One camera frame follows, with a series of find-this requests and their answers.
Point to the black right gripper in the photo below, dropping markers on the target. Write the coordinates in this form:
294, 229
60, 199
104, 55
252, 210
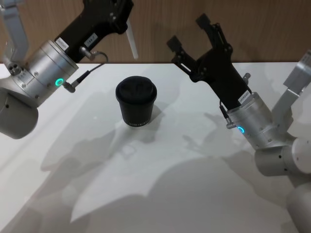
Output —
221, 72

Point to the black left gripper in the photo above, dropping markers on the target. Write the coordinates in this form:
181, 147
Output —
97, 19

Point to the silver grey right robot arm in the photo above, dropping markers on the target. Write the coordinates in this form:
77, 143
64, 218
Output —
267, 131

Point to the white flat plastic strip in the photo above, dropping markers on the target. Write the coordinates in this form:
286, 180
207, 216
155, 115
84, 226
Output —
132, 41

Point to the black cup lid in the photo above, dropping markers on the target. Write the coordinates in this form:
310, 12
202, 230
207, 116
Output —
134, 88

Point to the black paper cup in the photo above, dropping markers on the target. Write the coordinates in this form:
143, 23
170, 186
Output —
136, 112

